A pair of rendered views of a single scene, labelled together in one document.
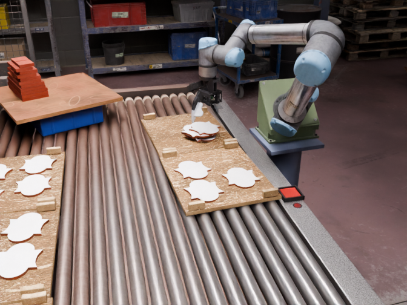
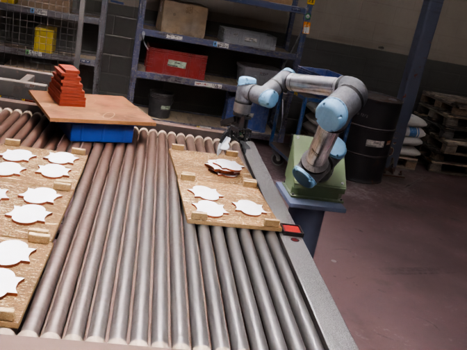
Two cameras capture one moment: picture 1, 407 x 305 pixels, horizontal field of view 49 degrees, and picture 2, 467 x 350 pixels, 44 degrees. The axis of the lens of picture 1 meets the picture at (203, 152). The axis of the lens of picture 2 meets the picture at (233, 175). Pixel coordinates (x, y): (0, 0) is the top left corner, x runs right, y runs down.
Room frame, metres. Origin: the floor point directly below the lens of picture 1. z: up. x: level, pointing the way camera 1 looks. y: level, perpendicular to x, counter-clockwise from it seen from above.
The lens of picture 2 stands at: (-0.64, -0.18, 1.74)
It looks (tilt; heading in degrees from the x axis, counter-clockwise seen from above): 18 degrees down; 3
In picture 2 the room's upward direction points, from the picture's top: 11 degrees clockwise
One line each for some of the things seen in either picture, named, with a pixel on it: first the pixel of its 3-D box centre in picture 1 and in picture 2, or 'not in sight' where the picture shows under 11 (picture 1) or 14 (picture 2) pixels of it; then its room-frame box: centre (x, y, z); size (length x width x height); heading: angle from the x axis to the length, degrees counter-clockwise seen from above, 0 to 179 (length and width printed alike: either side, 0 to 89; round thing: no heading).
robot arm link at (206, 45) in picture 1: (208, 52); (246, 90); (1.79, -0.02, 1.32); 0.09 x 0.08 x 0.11; 53
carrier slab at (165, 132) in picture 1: (186, 132); (210, 167); (1.85, 0.08, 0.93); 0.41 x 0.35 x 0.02; 18
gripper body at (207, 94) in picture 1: (208, 89); (240, 126); (1.78, -0.02, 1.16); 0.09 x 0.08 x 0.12; 43
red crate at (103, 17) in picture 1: (117, 12); (175, 61); (5.83, 1.09, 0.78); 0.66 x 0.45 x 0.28; 106
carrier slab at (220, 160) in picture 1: (215, 176); (226, 203); (1.46, -0.05, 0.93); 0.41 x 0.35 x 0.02; 17
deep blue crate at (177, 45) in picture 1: (187, 42); (245, 110); (6.11, 0.22, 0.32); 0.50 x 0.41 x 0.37; 103
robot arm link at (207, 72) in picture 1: (208, 70); (242, 107); (1.79, -0.02, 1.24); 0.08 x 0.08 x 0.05
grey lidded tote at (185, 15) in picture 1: (192, 10); (258, 76); (6.08, 0.14, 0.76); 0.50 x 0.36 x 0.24; 112
